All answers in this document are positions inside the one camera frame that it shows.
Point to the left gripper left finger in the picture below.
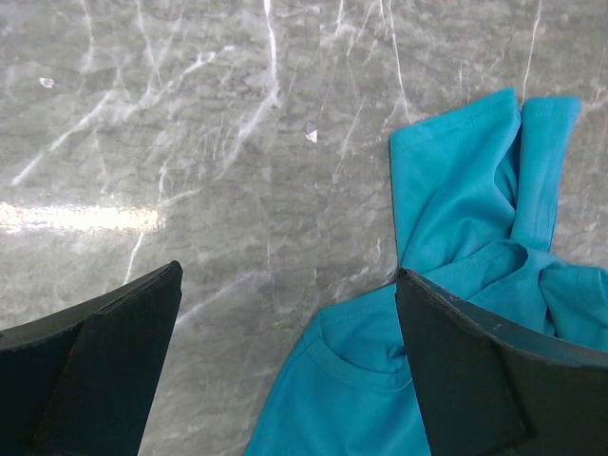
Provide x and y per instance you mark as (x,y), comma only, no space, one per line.
(82,381)

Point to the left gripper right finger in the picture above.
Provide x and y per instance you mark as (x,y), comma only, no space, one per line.
(488,386)

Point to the teal t shirt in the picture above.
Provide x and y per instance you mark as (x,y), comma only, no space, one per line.
(475,200)

